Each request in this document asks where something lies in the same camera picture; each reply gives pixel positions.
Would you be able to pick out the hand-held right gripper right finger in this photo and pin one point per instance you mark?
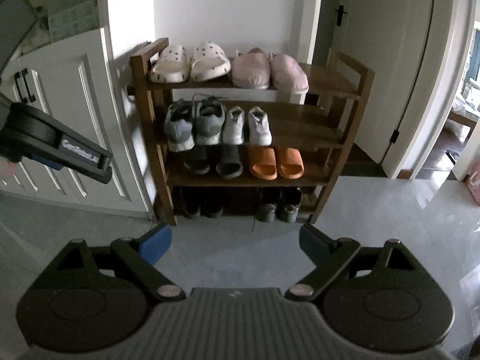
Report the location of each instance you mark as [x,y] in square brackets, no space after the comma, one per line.
[313,243]

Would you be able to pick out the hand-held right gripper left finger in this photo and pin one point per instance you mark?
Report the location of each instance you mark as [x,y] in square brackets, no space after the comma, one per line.
[155,243]

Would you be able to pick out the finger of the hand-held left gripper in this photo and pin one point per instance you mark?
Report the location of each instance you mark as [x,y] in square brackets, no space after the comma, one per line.
[48,159]

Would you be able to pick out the grey sneaker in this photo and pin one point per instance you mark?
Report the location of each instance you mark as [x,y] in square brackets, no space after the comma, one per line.
[209,122]
[180,127]

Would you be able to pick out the wooden shoe rack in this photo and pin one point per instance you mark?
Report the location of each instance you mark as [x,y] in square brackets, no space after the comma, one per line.
[300,120]

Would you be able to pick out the white sneaker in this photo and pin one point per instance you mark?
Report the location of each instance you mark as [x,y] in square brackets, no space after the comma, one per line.
[260,127]
[233,127]

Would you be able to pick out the white heart-print slipper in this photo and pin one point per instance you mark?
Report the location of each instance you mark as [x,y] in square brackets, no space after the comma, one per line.
[168,65]
[210,63]

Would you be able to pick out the white panelled cabinet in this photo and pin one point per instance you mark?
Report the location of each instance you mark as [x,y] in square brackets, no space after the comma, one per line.
[93,93]

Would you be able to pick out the orange slipper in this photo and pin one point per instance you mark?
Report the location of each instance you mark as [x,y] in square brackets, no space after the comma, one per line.
[290,165]
[263,165]

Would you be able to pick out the grey framed panel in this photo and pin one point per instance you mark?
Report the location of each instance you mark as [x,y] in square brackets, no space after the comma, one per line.
[15,26]

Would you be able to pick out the green patterned box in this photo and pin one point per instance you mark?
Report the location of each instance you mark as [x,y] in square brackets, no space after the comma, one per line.
[75,20]

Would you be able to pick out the black door hinge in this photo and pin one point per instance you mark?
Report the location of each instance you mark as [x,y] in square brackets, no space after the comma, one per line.
[394,135]

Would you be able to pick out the pink bag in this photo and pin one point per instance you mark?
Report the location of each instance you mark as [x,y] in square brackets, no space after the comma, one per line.
[474,183]

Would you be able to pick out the pink slipper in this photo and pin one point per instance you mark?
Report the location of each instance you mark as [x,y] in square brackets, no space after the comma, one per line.
[288,73]
[250,69]

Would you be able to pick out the white door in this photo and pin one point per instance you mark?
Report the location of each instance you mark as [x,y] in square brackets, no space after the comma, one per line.
[386,63]

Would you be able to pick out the wooden furniture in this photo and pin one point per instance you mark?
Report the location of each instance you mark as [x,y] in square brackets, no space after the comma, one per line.
[463,116]

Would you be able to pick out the white door frame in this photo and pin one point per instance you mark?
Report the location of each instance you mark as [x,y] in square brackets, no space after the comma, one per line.
[448,63]

